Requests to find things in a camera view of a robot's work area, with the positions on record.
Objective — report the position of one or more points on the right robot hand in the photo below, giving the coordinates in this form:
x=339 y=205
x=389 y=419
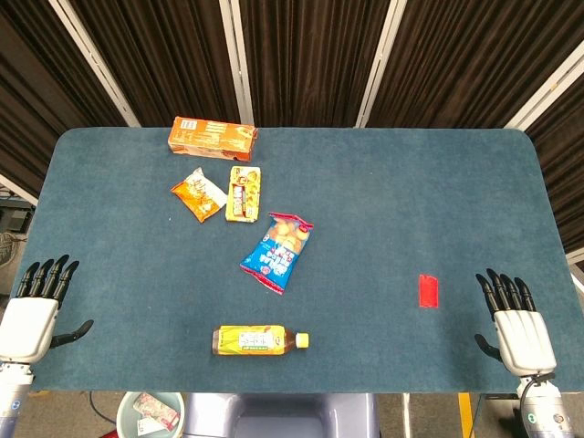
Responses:
x=524 y=337

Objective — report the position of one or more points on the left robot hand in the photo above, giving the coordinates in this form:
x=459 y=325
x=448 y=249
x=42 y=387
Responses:
x=27 y=324

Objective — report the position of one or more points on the red tape strip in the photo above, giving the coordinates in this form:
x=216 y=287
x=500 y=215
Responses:
x=429 y=291

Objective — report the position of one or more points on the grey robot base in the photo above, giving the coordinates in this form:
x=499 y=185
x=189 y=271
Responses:
x=283 y=417

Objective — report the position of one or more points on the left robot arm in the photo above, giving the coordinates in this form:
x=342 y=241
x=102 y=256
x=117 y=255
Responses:
x=11 y=397

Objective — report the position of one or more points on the white bucket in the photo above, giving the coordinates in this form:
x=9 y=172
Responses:
x=125 y=417

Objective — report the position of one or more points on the red white packet in bucket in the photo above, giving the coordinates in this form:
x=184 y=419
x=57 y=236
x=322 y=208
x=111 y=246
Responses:
x=155 y=410

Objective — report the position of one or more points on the orange white snack packet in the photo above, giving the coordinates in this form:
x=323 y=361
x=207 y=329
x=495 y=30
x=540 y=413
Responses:
x=199 y=194

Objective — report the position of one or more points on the yellow tea bottle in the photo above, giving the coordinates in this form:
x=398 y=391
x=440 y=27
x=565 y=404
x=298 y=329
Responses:
x=255 y=340

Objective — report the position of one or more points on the blue table mat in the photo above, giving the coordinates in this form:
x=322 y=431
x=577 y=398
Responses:
x=292 y=255

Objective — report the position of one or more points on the yellow snack packet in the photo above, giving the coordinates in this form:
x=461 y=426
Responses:
x=244 y=194

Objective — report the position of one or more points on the blue snack bag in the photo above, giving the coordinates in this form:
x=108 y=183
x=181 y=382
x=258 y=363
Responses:
x=278 y=253

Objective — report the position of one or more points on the orange cardboard snack box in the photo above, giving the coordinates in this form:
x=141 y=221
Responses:
x=212 y=138

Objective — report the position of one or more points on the white partition frame post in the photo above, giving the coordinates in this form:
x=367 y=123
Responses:
x=18 y=188
x=237 y=61
x=545 y=91
x=381 y=61
x=96 y=64

